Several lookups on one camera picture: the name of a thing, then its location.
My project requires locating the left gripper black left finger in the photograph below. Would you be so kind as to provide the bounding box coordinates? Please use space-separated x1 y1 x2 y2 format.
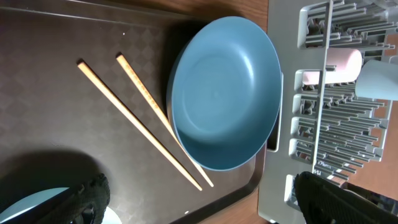
1 174 110 224

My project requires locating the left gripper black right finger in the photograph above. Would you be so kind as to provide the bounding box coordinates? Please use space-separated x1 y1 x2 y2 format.
294 171 397 224

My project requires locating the light blue bowl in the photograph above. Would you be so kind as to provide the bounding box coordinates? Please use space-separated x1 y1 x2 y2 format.
1 187 122 224

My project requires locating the wooden chopstick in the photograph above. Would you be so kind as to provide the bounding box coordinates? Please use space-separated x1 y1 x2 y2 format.
77 61 203 191
116 54 214 187

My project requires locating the light blue cup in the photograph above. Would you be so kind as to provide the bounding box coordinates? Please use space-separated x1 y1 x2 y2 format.
355 60 398 101

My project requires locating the pink cup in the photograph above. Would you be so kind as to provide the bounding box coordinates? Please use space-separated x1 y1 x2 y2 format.
301 47 363 86

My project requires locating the dark blue plate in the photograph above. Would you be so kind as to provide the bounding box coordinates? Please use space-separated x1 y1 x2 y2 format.
167 16 282 171

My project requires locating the grey dishwasher rack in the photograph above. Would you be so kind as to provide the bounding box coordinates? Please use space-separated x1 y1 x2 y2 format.
258 0 397 223

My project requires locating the brown serving tray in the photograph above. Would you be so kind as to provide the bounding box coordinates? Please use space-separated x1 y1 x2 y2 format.
1 1 265 223

